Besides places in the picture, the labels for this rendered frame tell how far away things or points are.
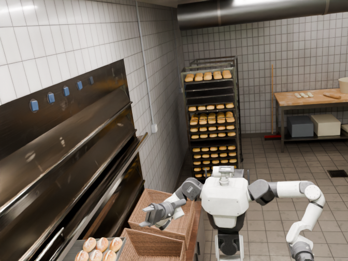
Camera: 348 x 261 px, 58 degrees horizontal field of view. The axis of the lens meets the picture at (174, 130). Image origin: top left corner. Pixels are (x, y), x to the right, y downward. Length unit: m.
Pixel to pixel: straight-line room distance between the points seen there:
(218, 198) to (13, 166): 1.08
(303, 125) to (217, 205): 4.12
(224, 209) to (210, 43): 4.58
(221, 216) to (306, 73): 4.73
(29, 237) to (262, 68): 5.29
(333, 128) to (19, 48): 5.19
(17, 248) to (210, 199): 1.01
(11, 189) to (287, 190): 1.36
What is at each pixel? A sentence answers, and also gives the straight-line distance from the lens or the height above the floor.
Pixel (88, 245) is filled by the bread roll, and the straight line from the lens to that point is 1.92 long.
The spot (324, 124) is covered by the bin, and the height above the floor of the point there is 0.44.
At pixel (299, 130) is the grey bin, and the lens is 5.85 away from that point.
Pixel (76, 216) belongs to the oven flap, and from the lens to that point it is 1.85.
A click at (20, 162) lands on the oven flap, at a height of 1.83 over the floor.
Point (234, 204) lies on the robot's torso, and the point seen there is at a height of 1.33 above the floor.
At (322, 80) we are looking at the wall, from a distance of 6.44.
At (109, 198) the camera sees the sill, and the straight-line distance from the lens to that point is 2.41.
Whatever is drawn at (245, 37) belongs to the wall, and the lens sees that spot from 6.13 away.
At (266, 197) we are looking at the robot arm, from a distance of 1.93.
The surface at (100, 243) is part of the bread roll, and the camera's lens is 1.89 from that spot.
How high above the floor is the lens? 2.33
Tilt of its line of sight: 19 degrees down
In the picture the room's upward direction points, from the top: 7 degrees counter-clockwise
